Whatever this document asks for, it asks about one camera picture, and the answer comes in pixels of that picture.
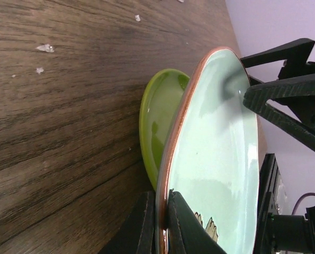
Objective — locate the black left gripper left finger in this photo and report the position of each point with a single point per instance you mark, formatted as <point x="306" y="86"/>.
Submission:
<point x="137" y="231"/>

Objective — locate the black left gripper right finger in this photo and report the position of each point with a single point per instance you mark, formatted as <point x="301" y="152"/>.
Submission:
<point x="186" y="235"/>

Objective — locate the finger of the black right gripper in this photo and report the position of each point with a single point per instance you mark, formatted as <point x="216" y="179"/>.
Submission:
<point x="262" y="99"/>
<point x="294" y="51"/>

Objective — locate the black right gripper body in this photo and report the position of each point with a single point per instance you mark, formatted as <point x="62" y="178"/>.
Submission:
<point x="303" y="103"/>

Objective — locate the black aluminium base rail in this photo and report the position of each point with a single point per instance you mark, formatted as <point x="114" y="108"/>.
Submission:
<point x="268" y="178"/>

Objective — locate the mint green flower plate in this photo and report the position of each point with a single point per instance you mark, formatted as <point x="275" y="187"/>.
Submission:
<point x="211" y="155"/>

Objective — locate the lime green small plate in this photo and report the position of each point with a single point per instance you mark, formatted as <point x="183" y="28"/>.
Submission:
<point x="159" y="103"/>

